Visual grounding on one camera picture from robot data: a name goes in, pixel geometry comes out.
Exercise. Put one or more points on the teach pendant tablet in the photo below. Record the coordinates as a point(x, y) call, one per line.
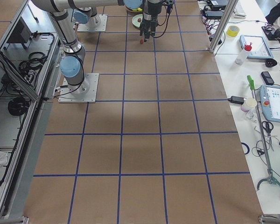
point(260, 48)
point(270, 102)

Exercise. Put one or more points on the white paper cup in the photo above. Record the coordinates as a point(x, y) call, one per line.
point(248, 104)

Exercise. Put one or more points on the top yellow banana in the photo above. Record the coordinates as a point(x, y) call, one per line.
point(137, 10)

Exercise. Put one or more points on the red capped squeeze bottle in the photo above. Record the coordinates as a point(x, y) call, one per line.
point(243, 54)

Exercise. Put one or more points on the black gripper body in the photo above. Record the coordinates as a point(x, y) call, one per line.
point(151, 11)

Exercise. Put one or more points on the lower teach pendant tablet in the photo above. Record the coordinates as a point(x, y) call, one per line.
point(270, 102)

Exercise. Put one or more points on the blue tape roll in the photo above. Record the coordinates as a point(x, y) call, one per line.
point(247, 148)

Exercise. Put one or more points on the upper teach pendant tablet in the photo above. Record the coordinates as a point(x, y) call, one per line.
point(260, 48)

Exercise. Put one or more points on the light green plate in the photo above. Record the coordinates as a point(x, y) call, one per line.
point(136, 20)

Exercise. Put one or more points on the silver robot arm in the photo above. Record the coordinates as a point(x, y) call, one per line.
point(72, 63)

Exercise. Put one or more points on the black phone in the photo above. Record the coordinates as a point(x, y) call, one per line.
point(267, 78)

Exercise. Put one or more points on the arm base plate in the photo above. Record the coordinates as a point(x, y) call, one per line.
point(84, 93)
point(96, 23)

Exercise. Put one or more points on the black power adapter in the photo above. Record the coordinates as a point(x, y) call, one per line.
point(236, 100)

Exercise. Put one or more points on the long reach grabber tool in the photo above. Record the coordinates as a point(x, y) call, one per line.
point(270, 179)

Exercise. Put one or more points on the aluminium frame post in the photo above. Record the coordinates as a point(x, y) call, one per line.
point(222, 24)

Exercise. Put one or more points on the black handled scissors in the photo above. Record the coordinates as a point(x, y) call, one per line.
point(268, 127)

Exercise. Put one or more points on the yellow tape roll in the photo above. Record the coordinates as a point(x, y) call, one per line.
point(233, 31)

